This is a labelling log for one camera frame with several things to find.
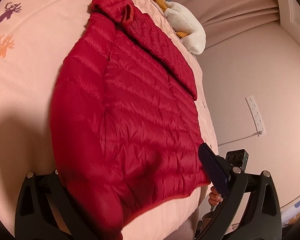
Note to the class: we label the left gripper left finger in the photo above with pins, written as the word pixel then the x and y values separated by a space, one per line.
pixel 34 218

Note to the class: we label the person's right hand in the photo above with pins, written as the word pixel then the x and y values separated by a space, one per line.
pixel 214 197

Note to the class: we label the pink curtain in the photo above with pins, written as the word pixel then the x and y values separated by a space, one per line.
pixel 222 19

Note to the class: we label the white goose plush toy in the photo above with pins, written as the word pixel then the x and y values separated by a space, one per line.
pixel 185 24

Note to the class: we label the pink printed duvet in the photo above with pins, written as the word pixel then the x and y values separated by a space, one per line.
pixel 35 37

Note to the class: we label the red puffer jacket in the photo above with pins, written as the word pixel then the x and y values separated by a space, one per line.
pixel 124 125

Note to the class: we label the white power strip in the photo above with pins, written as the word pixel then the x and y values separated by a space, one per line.
pixel 255 113

